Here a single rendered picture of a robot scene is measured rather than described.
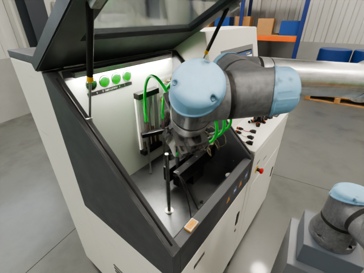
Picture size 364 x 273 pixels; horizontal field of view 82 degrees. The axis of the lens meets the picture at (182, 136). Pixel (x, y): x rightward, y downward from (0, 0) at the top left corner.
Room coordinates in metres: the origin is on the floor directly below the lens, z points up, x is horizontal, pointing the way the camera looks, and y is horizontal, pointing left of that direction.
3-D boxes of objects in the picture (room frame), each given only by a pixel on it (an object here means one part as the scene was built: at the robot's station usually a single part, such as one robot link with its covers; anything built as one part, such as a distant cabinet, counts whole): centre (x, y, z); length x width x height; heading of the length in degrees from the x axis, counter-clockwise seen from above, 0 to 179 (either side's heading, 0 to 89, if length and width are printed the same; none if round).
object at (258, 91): (0.34, -0.12, 1.51); 0.11 x 0.11 x 0.08; 6
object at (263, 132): (1.29, -0.52, 0.96); 0.70 x 0.22 x 0.03; 142
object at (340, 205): (0.50, -0.56, 1.07); 0.13 x 0.12 x 0.14; 6
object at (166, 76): (1.18, 0.08, 1.20); 0.13 x 0.03 x 0.31; 142
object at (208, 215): (0.68, -0.17, 0.87); 0.62 x 0.04 x 0.16; 142
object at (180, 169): (0.92, -0.05, 0.91); 0.34 x 0.10 x 0.15; 142
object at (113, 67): (0.99, 0.23, 1.43); 0.54 x 0.03 x 0.02; 142
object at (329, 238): (0.50, -0.56, 0.95); 0.15 x 0.15 x 0.10
